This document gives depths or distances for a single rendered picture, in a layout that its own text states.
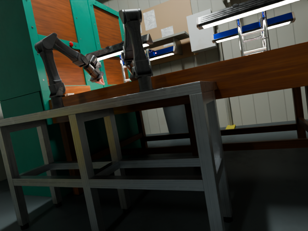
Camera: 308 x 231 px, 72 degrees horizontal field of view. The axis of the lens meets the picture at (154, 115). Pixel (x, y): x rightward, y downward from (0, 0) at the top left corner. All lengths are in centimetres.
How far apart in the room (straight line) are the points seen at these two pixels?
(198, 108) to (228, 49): 285
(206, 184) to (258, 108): 280
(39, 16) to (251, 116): 295
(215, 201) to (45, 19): 180
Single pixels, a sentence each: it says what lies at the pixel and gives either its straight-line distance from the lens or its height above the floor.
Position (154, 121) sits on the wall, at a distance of 389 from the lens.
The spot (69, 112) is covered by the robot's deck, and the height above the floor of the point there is 64.
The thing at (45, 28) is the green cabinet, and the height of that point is 134.
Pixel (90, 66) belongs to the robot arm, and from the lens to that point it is 156.
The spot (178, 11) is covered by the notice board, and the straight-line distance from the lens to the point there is 382.
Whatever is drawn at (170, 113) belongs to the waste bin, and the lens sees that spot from 317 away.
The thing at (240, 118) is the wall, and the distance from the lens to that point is 355.
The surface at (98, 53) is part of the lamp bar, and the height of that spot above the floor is 107.
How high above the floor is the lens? 64
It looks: 4 degrees down
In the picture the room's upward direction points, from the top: 10 degrees counter-clockwise
